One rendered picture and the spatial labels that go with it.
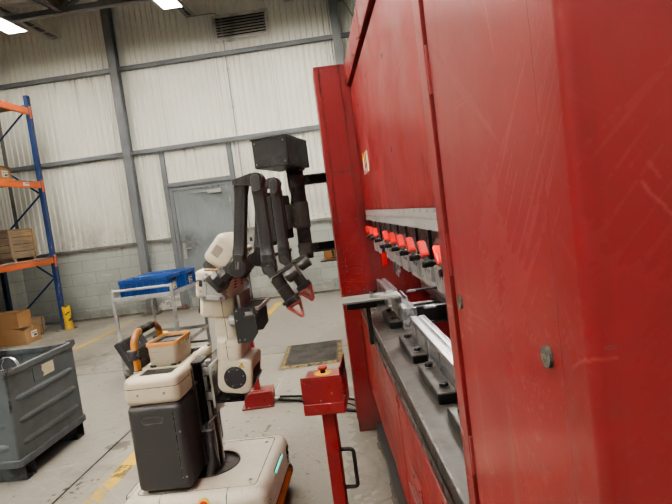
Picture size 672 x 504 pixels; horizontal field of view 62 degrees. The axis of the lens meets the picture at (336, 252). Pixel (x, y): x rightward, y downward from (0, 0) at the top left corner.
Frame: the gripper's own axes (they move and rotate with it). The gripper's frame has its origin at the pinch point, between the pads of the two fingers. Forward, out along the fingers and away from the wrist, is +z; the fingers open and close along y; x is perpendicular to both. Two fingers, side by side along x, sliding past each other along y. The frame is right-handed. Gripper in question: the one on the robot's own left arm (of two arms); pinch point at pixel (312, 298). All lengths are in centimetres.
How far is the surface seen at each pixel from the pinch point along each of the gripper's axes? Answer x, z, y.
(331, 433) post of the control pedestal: 12, 43, -66
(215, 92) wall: 63, -334, 688
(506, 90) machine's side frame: -60, -23, -251
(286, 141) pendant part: -29, -86, 79
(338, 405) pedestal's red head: 2, 33, -73
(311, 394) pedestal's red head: 8, 24, -73
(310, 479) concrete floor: 59, 82, 10
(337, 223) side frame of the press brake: -27, -25, 66
